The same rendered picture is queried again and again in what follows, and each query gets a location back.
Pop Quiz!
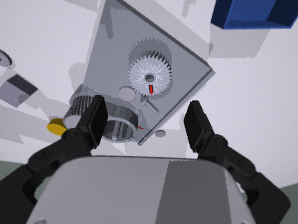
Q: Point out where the grey bolt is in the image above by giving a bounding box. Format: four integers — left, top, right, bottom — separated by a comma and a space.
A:
140, 96, 159, 114

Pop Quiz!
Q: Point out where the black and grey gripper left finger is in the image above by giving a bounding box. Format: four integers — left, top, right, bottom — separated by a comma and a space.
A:
0, 95, 108, 224

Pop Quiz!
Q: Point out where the grey gear with red arrow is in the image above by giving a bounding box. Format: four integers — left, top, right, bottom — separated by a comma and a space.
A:
127, 49, 172, 96

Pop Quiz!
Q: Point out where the yellow short cylinder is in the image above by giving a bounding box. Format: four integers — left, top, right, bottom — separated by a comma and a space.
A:
47, 118, 67, 136

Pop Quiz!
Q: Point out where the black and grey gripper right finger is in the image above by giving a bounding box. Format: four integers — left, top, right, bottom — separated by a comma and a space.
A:
183, 100, 291, 224

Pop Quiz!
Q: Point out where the grey rectangular block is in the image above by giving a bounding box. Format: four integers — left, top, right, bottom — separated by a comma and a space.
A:
0, 74, 38, 108

